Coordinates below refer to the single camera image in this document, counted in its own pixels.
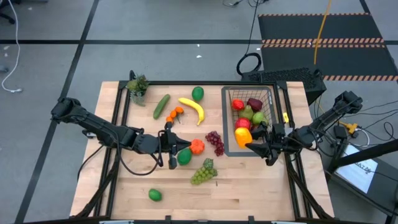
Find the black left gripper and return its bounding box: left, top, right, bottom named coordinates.
left=136, top=122, right=192, bottom=170

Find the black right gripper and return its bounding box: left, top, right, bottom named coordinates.
left=244, top=123, right=301, bottom=166

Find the dark green round melon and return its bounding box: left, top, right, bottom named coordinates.
left=177, top=147, right=193, bottom=167

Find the small orange pumpkin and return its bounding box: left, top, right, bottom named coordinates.
left=189, top=138, right=206, bottom=156

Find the yellow mango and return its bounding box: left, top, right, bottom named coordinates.
left=234, top=126, right=254, bottom=149

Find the small light green pear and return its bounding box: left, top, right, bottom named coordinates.
left=252, top=111, right=269, bottom=126

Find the bright red apple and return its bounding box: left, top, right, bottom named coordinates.
left=234, top=117, right=252, bottom=131

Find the large green pear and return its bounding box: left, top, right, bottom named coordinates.
left=238, top=105, right=255, bottom=121

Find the green grape bunch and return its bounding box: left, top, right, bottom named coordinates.
left=190, top=157, right=218, bottom=186

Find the dark red apple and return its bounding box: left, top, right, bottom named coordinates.
left=246, top=97, right=264, bottom=113

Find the yellow banana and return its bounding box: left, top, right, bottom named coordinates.
left=177, top=97, right=206, bottom=126

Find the red orange mango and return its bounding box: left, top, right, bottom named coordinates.
left=231, top=98, right=246, bottom=111

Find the green cucumber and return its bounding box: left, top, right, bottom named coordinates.
left=152, top=93, right=171, bottom=120

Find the dark green avocado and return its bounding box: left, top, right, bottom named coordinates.
left=191, top=86, right=205, bottom=102

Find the small bright green lime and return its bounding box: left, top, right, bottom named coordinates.
left=147, top=188, right=163, bottom=202

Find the purple grape bunch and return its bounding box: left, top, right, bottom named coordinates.
left=205, top=130, right=225, bottom=157

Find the orange tangerine cluster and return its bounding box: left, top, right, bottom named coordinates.
left=165, top=106, right=185, bottom=124

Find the pale green succulent plant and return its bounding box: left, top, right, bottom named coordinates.
left=129, top=91, right=146, bottom=107

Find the black perforated computer case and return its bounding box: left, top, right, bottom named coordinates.
left=241, top=67, right=327, bottom=105

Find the spiky green potted plant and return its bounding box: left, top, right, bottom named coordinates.
left=126, top=74, right=150, bottom=97

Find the yellow plug connector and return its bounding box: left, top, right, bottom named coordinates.
left=341, top=122, right=359, bottom=134

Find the black hazard-striped floor mat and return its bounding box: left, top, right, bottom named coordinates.
left=257, top=12, right=398, bottom=82

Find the black chair base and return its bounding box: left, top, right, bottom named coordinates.
left=0, top=0, right=17, bottom=25

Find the wire mesh basket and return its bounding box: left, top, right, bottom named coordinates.
left=221, top=86, right=282, bottom=157

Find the metal wire basket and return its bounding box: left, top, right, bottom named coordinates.
left=228, top=86, right=276, bottom=142

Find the black aluminium table frame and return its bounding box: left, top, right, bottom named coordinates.
left=74, top=80, right=336, bottom=222

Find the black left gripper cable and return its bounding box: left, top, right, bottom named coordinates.
left=119, top=130, right=165, bottom=177

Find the black coiled hanging cable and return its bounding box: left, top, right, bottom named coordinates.
left=235, top=0, right=262, bottom=77

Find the black table base cable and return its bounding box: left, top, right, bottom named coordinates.
left=76, top=145, right=104, bottom=181

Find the yellow hanging cable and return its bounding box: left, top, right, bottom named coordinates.
left=313, top=0, right=333, bottom=65

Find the white floor cable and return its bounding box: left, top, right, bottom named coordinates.
left=1, top=0, right=23, bottom=93

